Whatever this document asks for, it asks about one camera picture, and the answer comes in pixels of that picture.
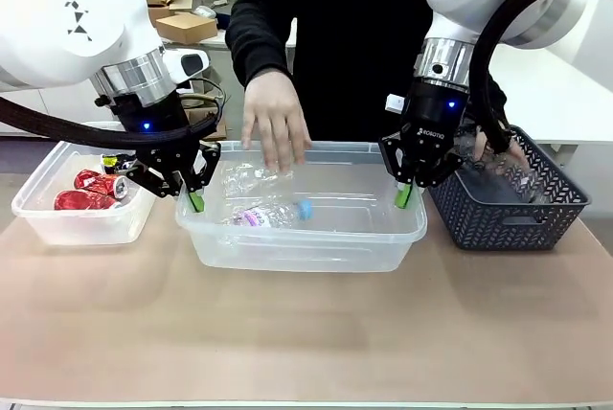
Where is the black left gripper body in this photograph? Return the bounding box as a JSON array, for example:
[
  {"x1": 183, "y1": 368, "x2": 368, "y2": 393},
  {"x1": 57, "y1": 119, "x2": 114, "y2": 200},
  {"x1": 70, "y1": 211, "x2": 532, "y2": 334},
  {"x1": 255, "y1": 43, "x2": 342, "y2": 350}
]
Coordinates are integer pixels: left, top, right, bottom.
[{"x1": 110, "y1": 89, "x2": 202, "y2": 178}]

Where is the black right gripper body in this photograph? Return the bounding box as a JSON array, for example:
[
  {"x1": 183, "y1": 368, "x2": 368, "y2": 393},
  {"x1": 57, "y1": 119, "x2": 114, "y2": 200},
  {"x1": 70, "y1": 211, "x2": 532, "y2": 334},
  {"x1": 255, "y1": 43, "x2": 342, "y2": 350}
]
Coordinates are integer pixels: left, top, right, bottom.
[{"x1": 397, "y1": 77, "x2": 469, "y2": 184}]

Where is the crushed black yellow can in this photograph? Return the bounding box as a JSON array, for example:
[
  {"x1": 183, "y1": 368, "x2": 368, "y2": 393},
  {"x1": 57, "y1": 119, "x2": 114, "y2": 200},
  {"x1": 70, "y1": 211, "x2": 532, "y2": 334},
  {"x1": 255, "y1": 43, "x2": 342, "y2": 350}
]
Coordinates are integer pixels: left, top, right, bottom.
[{"x1": 99, "y1": 151, "x2": 139, "y2": 174}]

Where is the crushed clear plastic bottle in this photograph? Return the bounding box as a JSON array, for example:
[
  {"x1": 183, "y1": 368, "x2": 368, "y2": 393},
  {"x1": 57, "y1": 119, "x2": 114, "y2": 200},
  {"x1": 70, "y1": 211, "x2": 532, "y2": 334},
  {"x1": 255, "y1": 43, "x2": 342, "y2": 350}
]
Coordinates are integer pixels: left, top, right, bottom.
[
  {"x1": 221, "y1": 159, "x2": 297, "y2": 196},
  {"x1": 458, "y1": 133, "x2": 543, "y2": 206}
]

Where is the clear bottle with blue cap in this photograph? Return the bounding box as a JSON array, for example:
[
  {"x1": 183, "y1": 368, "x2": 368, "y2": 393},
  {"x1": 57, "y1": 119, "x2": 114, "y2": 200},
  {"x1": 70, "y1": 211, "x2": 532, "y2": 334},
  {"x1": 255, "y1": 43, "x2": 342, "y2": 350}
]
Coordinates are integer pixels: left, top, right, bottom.
[{"x1": 221, "y1": 196, "x2": 316, "y2": 230}]

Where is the small clear plastic container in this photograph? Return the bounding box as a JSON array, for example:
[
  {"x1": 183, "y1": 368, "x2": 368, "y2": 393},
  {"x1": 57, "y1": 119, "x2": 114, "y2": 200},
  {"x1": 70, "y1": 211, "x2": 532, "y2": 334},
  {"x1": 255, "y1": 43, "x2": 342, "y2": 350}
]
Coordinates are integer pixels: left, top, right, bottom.
[{"x1": 11, "y1": 138, "x2": 158, "y2": 247}]

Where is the large clear plastic container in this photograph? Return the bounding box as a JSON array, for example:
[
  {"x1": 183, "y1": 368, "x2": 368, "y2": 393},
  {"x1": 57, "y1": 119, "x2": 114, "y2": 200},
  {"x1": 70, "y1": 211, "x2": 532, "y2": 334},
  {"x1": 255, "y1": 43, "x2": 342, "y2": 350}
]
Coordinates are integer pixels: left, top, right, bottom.
[{"x1": 174, "y1": 139, "x2": 429, "y2": 274}]

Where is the person's left forearm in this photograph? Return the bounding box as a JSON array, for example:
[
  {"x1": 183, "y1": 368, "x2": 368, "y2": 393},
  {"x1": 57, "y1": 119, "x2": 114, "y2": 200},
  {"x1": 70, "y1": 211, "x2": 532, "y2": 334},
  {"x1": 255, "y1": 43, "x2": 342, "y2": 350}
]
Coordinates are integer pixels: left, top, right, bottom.
[{"x1": 483, "y1": 73, "x2": 511, "y2": 133}]

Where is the person's right forearm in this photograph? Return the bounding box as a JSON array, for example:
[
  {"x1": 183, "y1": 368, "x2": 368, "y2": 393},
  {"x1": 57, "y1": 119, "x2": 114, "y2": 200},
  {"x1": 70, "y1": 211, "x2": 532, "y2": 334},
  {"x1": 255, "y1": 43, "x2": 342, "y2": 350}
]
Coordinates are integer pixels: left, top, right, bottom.
[{"x1": 224, "y1": 0, "x2": 296, "y2": 91}]

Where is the dark grey plastic basket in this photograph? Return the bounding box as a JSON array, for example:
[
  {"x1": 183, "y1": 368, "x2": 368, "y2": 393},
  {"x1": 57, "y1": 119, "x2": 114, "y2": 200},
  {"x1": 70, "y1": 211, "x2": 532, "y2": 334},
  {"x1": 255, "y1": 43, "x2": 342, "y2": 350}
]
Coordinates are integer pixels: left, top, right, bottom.
[{"x1": 424, "y1": 124, "x2": 591, "y2": 252}]

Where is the person's left hand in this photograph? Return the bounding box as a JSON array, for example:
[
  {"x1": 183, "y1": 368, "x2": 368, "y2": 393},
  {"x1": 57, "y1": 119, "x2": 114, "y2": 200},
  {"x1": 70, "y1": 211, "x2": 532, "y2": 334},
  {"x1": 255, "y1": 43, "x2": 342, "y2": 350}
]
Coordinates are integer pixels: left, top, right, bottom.
[{"x1": 470, "y1": 125, "x2": 532, "y2": 172}]

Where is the person's right hand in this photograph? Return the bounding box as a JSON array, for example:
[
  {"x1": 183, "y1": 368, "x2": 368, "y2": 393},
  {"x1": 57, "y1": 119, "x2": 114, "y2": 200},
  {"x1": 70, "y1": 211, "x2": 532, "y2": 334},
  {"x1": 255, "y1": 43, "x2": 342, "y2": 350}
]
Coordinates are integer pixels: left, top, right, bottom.
[{"x1": 240, "y1": 70, "x2": 315, "y2": 174}]

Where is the open cardboard box on floor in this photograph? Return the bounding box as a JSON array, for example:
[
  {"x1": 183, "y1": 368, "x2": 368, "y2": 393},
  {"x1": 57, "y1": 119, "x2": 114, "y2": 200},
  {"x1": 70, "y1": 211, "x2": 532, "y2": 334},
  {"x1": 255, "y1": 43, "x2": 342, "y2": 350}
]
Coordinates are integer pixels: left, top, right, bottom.
[{"x1": 183, "y1": 103, "x2": 230, "y2": 142}]

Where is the closed flat cardboard box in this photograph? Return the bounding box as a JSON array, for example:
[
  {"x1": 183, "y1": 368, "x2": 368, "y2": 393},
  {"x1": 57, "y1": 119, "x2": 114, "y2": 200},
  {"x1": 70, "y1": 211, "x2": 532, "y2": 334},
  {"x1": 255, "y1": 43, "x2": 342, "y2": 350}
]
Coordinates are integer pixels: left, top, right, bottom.
[{"x1": 154, "y1": 11, "x2": 219, "y2": 46}]

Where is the person's black sweater torso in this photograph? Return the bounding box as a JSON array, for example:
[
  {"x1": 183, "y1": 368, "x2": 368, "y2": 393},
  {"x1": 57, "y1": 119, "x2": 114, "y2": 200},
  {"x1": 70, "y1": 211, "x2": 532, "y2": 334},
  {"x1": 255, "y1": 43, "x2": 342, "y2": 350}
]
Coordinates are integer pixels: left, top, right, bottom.
[{"x1": 224, "y1": 0, "x2": 481, "y2": 144}]

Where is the long white cabinet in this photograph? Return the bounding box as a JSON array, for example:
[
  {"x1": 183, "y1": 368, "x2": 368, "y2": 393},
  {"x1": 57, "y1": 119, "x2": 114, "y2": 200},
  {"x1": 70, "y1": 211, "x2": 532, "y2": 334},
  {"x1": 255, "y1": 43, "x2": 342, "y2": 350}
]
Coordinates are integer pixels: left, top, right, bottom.
[{"x1": 491, "y1": 39, "x2": 613, "y2": 158}]

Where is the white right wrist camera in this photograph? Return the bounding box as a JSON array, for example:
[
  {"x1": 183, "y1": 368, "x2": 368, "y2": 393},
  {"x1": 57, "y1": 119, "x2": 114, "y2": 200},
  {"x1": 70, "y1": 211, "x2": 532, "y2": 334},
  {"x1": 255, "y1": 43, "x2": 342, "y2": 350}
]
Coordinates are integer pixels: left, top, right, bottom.
[{"x1": 384, "y1": 92, "x2": 407, "y2": 117}]

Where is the black sleeved right arm cable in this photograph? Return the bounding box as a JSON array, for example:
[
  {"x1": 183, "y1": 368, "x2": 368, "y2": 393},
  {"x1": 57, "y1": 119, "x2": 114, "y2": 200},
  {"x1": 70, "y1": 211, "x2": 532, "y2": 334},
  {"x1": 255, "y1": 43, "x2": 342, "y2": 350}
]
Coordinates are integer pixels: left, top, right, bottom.
[{"x1": 467, "y1": 0, "x2": 556, "y2": 155}]

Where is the black sleeved arm cable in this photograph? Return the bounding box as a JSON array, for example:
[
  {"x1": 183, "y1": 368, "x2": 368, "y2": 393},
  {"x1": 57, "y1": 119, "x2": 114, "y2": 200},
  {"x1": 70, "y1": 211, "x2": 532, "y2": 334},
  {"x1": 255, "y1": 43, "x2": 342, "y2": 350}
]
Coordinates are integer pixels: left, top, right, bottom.
[
  {"x1": 467, "y1": 0, "x2": 556, "y2": 155},
  {"x1": 0, "y1": 95, "x2": 227, "y2": 148}
]

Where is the black sleeved left arm cable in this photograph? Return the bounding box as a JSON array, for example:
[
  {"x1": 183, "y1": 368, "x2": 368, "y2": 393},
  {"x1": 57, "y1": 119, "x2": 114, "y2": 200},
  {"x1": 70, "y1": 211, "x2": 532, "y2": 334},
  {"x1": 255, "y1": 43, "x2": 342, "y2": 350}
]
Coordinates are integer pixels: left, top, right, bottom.
[{"x1": 0, "y1": 95, "x2": 227, "y2": 148}]

